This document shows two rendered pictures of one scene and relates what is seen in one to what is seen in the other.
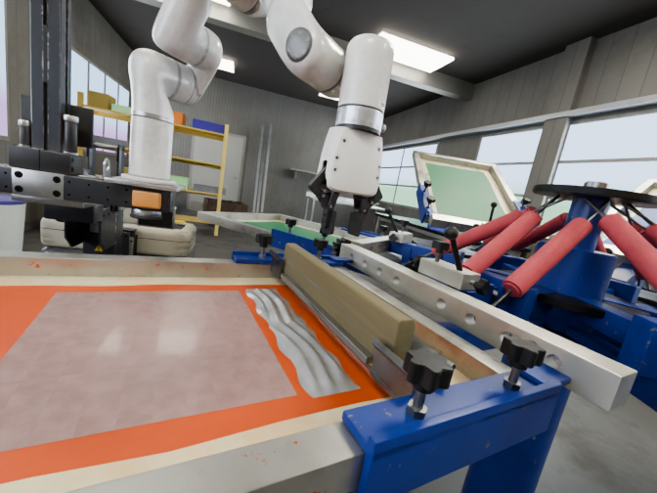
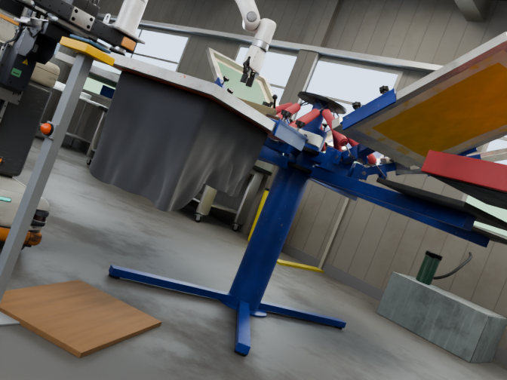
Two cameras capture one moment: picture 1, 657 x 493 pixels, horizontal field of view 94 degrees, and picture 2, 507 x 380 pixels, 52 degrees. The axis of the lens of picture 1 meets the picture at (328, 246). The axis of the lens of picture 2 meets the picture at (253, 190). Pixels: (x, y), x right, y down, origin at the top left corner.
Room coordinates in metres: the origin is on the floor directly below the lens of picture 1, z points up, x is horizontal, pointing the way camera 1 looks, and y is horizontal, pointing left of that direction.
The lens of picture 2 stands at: (-1.57, 1.06, 0.76)
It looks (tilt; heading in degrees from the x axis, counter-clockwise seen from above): 2 degrees down; 328
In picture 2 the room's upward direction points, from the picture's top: 22 degrees clockwise
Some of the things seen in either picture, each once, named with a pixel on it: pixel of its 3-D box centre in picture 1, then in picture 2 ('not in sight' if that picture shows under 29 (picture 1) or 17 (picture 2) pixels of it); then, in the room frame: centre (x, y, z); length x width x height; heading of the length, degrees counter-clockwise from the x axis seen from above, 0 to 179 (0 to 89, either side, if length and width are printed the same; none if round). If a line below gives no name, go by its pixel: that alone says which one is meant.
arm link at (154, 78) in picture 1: (158, 88); not in sight; (0.82, 0.49, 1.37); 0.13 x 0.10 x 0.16; 151
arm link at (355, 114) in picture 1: (362, 122); (260, 46); (0.53, -0.02, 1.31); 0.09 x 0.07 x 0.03; 120
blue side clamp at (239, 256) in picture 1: (289, 268); not in sight; (0.79, 0.09, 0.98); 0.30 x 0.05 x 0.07; 120
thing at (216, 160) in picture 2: not in sight; (219, 167); (0.22, 0.11, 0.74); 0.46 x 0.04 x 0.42; 120
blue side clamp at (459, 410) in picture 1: (462, 418); (287, 134); (0.31, -0.18, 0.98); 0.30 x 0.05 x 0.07; 120
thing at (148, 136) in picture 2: not in sight; (143, 138); (0.29, 0.42, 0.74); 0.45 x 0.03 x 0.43; 30
